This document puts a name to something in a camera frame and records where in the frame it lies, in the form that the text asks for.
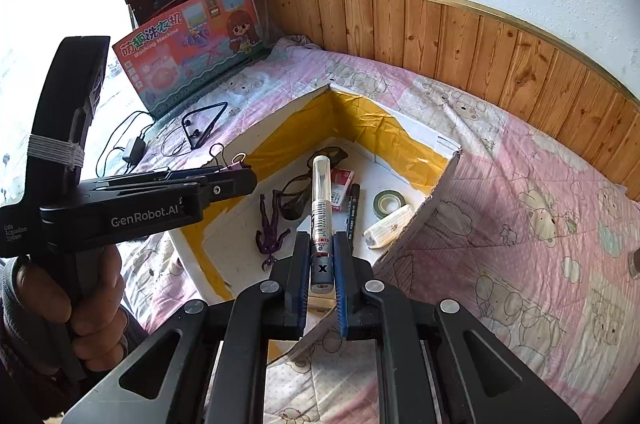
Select white cardboard box yellow tape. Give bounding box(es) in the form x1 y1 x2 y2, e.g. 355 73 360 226
170 84 465 365

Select person's left hand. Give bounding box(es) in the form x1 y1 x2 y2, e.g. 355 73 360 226
14 248 125 372

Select red white staples box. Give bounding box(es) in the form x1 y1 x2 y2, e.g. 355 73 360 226
327 169 355 207

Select black neckband earphones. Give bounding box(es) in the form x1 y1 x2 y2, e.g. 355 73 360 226
181 101 228 149

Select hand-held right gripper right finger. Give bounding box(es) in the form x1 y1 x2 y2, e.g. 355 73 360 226
332 231 583 424

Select black marker pen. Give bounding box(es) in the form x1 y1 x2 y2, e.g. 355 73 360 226
344 184 362 242

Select black adapter with cable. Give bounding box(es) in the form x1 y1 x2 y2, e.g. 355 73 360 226
97 111 151 175

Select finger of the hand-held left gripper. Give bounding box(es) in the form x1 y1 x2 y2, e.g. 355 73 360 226
95 168 209 183
80 167 258 205

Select white tissue pack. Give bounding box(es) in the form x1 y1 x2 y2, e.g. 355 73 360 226
362 204 415 249

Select black eyeglasses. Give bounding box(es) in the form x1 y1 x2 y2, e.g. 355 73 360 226
280 146 349 221

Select white tube red print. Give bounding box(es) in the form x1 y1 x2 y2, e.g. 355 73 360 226
308 155 335 297

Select pink printed blanket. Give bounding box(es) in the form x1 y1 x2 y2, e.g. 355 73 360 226
95 36 640 424

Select green tape roll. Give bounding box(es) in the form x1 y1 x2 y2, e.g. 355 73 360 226
372 190 407 219

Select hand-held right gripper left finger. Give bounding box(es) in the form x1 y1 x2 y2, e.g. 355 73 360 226
62 231 312 424

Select purple binder clip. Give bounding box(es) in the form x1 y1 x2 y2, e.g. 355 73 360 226
207 143 253 172

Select pink toy box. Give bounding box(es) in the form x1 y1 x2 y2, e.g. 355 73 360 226
112 0 271 121

